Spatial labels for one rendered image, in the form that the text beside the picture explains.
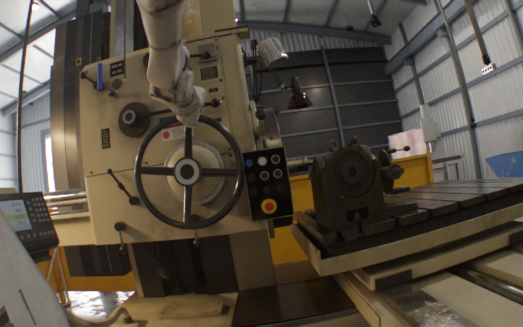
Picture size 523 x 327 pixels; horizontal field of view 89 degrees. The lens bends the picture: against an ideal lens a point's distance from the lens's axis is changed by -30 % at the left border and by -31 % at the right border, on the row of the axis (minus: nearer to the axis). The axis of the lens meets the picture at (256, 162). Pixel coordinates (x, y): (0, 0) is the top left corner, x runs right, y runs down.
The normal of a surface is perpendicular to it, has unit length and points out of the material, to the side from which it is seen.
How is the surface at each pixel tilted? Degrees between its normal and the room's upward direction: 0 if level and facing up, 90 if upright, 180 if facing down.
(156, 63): 143
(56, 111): 90
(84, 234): 90
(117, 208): 90
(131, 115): 90
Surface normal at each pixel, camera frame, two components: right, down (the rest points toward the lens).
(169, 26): 0.52, 0.82
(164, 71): -0.24, 0.82
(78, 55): 0.00, -0.06
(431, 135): -0.58, 0.04
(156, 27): -0.08, 0.94
